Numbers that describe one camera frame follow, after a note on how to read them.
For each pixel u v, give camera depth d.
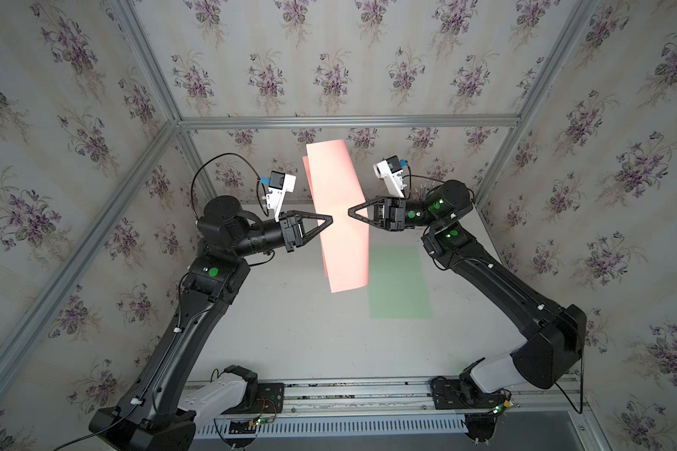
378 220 0.55
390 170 0.53
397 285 1.01
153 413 0.36
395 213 0.51
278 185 0.49
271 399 0.72
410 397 0.75
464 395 0.66
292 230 0.48
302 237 0.51
